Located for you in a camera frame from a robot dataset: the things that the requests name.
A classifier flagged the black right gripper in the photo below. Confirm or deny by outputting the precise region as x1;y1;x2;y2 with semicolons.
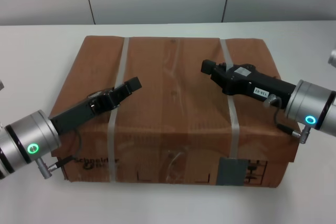
200;59;298;110

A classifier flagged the silver right wrist camera unit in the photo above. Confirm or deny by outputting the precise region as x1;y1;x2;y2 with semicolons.
327;49;336;68

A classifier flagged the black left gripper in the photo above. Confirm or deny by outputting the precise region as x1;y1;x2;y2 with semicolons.
49;76;143;137

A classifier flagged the white plastic packing strap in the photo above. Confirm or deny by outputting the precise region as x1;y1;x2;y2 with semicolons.
218;39;241;161
107;37;131;183

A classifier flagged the gripper cable with plug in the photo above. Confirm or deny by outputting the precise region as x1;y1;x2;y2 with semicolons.
36;129;82;180
263;94;311;145

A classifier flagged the grey tape patch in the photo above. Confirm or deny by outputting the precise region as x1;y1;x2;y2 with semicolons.
216;156;249;186

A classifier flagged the left gripper cable with plug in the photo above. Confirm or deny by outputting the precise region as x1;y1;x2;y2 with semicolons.
36;129;82;180

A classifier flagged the brown cardboard box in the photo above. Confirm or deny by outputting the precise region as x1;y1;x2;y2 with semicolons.
49;35;302;188

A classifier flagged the right gripper cable with plug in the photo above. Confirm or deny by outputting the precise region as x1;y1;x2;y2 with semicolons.
263;94;311;145

